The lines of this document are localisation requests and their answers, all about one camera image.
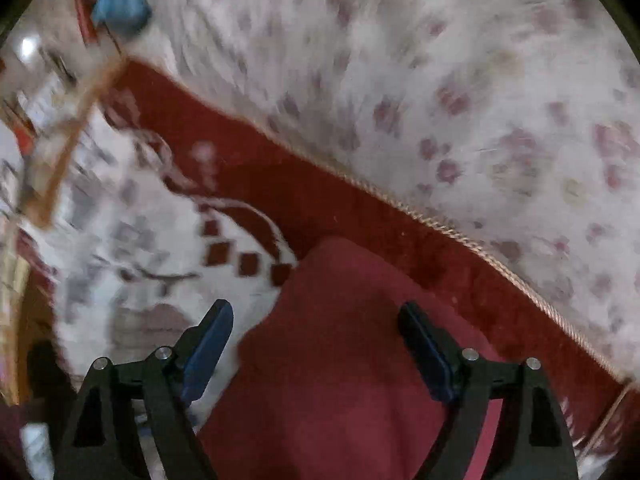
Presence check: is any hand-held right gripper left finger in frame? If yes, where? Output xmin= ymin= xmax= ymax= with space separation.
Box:
xmin=52 ymin=299 xmax=234 ymax=480

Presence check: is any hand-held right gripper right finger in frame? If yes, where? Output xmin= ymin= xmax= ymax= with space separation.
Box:
xmin=398 ymin=301 xmax=581 ymax=480

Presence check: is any maroon small garment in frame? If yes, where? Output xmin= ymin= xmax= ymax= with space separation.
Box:
xmin=197 ymin=236 xmax=506 ymax=480

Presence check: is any white floral blanket red border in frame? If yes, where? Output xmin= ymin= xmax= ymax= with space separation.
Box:
xmin=0 ymin=57 xmax=640 ymax=480

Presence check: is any floral print bedsheet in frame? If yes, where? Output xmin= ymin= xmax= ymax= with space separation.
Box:
xmin=125 ymin=0 xmax=640 ymax=386

